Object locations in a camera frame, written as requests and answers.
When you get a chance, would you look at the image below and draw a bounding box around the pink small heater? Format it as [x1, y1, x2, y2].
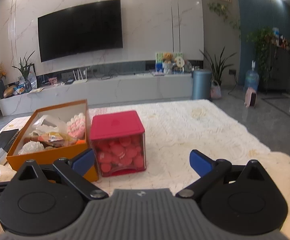
[244, 87, 257, 107]

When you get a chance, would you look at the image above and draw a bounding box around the red lidded candy box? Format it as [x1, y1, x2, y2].
[90, 111, 147, 177]

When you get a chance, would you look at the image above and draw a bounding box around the yellow snack packet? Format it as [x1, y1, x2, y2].
[30, 132, 78, 148]

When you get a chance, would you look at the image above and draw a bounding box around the orange crochet fruit toy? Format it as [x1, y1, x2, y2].
[75, 140, 85, 144]

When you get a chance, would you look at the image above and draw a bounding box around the pink woven basket bag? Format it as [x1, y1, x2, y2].
[210, 80, 221, 99]

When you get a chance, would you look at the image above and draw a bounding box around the trailing green pothos plant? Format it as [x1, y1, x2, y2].
[247, 27, 274, 85]

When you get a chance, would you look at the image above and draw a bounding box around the white lace tablecloth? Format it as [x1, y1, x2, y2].
[0, 99, 290, 240]

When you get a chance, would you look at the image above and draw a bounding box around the pink marshmallow bag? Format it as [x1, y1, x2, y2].
[67, 113, 86, 139]

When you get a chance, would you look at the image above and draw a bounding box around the black wall television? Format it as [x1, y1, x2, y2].
[37, 0, 123, 62]

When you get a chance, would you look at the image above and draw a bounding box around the tall green floor plant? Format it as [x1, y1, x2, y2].
[199, 47, 237, 86]

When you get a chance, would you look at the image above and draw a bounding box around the white wifi router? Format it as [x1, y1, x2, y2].
[73, 68, 87, 84]

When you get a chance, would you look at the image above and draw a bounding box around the white marble tv console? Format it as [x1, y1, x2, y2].
[0, 74, 193, 116]

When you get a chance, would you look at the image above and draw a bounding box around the round paper fan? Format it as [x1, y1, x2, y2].
[174, 56, 185, 68]

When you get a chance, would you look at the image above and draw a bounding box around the blue water jug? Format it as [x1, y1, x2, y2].
[244, 61, 260, 91]

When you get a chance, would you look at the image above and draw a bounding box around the orange cardboard box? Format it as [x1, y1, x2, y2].
[6, 100, 92, 171]

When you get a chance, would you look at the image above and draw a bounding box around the brown teddy bear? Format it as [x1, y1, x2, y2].
[162, 52, 173, 64]

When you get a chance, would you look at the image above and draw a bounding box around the green plant in vase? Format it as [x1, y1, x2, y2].
[12, 51, 35, 93]

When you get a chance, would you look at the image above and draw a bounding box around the white plastic bag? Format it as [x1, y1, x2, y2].
[29, 114, 67, 136]

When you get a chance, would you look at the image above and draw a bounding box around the blue metal trash bin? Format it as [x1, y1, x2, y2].
[192, 69, 212, 100]

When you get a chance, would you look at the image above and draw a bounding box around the dark cabinet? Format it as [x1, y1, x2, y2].
[265, 45, 290, 93]

